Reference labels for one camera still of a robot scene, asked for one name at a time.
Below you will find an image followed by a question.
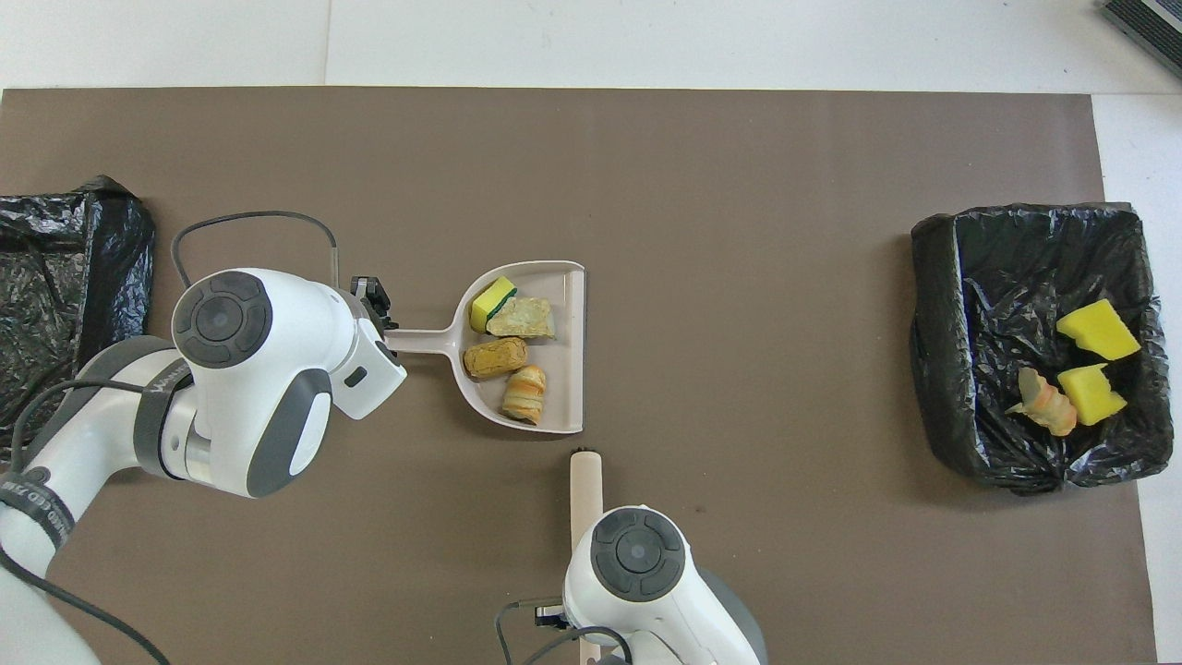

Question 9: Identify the orange striped foam chunk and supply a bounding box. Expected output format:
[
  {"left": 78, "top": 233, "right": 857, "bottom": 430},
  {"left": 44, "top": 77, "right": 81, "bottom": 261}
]
[{"left": 501, "top": 365, "right": 548, "bottom": 426}]

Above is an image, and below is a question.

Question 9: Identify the beige hand brush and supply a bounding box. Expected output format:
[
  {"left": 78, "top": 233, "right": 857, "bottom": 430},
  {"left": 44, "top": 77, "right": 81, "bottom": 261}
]
[{"left": 569, "top": 447, "right": 606, "bottom": 665}]

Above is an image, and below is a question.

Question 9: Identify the brown table mat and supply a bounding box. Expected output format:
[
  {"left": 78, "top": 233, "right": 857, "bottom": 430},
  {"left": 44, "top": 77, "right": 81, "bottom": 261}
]
[{"left": 0, "top": 88, "right": 1157, "bottom": 665}]

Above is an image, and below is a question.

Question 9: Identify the notched yellow sponge piece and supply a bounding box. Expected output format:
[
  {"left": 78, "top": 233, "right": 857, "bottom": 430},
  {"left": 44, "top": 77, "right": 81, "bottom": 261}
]
[{"left": 1056, "top": 363, "right": 1129, "bottom": 427}]

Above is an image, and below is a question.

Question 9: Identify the yellow and green sponge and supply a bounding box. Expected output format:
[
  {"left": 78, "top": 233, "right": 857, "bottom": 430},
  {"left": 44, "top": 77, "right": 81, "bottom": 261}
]
[{"left": 469, "top": 275, "right": 519, "bottom": 334}]

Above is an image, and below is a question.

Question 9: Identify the beige plastic dustpan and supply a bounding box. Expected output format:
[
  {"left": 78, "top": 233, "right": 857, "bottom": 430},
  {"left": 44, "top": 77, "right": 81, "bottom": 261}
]
[{"left": 385, "top": 260, "right": 587, "bottom": 435}]

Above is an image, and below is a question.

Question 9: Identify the pale rock-like foam chunk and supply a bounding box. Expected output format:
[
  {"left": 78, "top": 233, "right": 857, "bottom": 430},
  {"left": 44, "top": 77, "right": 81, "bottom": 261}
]
[{"left": 486, "top": 296, "right": 558, "bottom": 341}]

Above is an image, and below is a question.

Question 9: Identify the bin with black bag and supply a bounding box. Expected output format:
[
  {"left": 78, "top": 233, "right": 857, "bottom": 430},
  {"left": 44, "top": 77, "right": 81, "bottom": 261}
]
[
  {"left": 0, "top": 175, "right": 156, "bottom": 444},
  {"left": 910, "top": 201, "right": 1176, "bottom": 496}
]

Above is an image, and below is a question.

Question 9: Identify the brown oblong foam piece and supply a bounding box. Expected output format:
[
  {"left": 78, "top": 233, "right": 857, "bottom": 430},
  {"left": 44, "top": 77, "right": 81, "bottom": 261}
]
[{"left": 463, "top": 337, "right": 530, "bottom": 381}]

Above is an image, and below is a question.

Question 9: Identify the dark grey ribbed device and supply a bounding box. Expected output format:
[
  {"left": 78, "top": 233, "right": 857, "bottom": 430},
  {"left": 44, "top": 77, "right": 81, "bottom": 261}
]
[{"left": 1101, "top": 0, "right": 1182, "bottom": 79}]

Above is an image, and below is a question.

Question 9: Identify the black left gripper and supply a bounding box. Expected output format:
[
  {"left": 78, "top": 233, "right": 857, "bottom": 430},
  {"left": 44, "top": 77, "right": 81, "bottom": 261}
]
[{"left": 348, "top": 274, "right": 400, "bottom": 333}]

